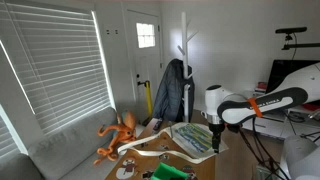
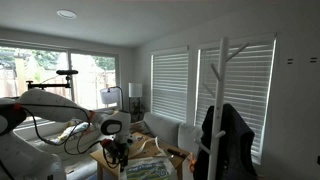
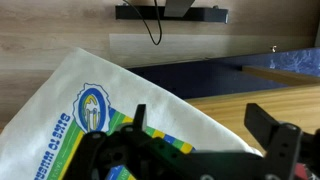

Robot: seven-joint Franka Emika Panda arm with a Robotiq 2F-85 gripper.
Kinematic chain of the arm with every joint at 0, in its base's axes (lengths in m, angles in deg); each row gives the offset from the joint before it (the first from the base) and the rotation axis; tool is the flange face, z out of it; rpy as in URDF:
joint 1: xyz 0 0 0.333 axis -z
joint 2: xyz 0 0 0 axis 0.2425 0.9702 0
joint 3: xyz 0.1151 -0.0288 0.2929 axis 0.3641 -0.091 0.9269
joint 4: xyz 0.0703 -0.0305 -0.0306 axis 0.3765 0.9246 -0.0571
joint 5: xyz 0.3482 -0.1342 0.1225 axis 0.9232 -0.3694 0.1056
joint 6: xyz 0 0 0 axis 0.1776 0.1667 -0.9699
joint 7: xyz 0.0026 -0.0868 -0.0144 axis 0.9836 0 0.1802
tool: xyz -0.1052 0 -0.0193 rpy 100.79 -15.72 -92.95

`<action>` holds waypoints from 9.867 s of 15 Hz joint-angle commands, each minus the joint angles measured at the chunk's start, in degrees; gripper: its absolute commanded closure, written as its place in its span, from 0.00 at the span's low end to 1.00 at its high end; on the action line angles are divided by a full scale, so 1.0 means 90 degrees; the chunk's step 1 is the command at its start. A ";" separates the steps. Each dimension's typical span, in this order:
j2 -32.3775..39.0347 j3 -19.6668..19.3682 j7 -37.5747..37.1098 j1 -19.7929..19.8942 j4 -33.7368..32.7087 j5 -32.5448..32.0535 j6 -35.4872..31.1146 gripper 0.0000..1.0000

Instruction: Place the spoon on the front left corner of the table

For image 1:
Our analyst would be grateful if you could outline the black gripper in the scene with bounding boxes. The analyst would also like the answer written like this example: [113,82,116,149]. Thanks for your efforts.
[208,123,225,155]

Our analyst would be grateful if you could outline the red dark christmas sticker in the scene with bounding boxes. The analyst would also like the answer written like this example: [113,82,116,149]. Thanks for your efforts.
[181,165,198,180]

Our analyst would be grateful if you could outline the white low cabinet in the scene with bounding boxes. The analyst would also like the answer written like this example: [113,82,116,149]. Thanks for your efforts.
[241,105,320,140]

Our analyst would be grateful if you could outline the green plastic bin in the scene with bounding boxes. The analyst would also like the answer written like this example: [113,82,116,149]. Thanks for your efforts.
[150,162,189,180]

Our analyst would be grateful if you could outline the black remote control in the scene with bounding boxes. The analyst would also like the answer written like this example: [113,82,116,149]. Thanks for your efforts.
[152,119,164,133]

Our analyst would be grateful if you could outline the dark quilted jacket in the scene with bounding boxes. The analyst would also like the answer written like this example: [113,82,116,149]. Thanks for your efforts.
[152,58,196,123]

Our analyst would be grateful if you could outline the red books stack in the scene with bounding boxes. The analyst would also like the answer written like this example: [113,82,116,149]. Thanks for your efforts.
[254,81,269,95]

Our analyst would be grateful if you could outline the yellow pole tool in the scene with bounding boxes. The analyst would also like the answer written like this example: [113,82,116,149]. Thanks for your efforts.
[137,80,155,118]

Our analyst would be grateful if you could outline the snowman sticker dark hat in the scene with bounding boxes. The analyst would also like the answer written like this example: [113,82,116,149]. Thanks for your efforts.
[115,157,139,180]

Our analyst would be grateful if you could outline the orange octopus plush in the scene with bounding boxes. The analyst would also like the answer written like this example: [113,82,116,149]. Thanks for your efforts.
[93,110,138,166]

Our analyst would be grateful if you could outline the black monitor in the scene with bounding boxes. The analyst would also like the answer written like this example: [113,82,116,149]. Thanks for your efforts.
[265,59,320,95]

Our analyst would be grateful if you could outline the red flat object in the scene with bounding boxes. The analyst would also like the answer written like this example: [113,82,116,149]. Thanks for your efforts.
[301,102,320,112]

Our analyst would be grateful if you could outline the white door with window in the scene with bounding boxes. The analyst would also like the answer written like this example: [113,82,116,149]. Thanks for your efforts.
[124,9,164,124]

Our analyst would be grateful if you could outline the white coat rack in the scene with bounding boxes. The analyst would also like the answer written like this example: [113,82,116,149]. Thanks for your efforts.
[176,11,200,124]

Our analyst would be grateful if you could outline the grey sofa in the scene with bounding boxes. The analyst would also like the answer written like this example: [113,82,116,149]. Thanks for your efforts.
[0,106,148,180]

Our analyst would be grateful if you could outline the white window blinds wide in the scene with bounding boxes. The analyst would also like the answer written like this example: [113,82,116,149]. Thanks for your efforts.
[0,2,114,136]

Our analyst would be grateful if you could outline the white window blinds narrow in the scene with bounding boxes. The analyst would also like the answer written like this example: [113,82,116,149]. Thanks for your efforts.
[0,113,18,158]

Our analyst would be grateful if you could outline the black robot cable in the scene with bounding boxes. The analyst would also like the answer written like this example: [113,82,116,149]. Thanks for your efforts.
[237,116,290,180]

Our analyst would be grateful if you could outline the orange strap on arm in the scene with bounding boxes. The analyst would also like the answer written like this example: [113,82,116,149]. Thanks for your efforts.
[248,97,264,118]

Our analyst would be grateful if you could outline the black stereo camera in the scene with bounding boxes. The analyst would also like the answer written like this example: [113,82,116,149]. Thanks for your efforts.
[275,26,308,42]

